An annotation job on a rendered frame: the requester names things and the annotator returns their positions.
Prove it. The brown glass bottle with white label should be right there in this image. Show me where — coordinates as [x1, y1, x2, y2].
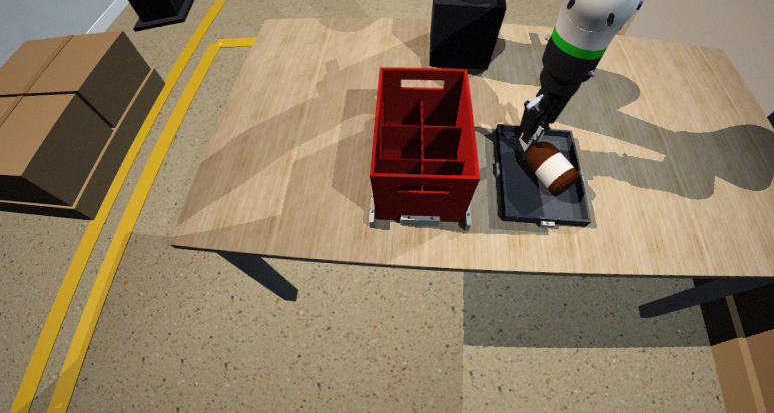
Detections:
[526, 139, 580, 195]

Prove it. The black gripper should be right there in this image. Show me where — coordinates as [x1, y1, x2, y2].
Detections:
[516, 67, 581, 153]

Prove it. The red divided crate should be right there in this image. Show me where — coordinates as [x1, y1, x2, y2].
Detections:
[370, 67, 480, 222]

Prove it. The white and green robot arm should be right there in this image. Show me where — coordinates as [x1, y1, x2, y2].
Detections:
[542, 0, 640, 83]

